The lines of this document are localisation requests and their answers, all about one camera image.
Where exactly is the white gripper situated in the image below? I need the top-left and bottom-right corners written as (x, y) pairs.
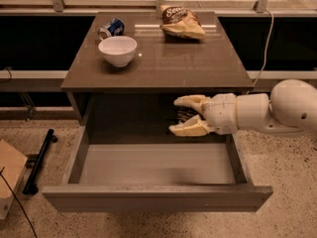
top-left (168, 93), bottom-right (238, 137)

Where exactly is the black rxbar chocolate bar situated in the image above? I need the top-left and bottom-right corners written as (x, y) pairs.
top-left (176, 106), bottom-right (197, 123)

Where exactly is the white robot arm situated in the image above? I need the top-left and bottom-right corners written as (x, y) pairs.
top-left (169, 79), bottom-right (317, 137)

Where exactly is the grey counter cabinet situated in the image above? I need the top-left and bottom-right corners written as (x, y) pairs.
top-left (60, 11), bottom-right (255, 127)

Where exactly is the open grey top drawer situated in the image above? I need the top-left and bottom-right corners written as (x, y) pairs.
top-left (43, 126), bottom-right (273, 213)

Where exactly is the yellow brown chip bag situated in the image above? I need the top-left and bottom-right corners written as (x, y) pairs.
top-left (160, 5), bottom-right (205, 40)

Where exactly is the white ceramic bowl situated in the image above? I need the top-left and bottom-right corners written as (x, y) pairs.
top-left (98, 36), bottom-right (138, 67)

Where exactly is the blue soda can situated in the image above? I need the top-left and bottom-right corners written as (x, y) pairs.
top-left (98, 18), bottom-right (125, 40)

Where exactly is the black metal bar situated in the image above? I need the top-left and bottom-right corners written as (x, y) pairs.
top-left (23, 129), bottom-right (57, 194)

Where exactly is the wooden box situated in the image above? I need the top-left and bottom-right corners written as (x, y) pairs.
top-left (0, 139), bottom-right (27, 220)

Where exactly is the white power cable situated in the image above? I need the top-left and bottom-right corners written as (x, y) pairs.
top-left (252, 8), bottom-right (275, 87)

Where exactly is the black thin cable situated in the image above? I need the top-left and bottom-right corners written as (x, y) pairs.
top-left (0, 166), bottom-right (39, 238)

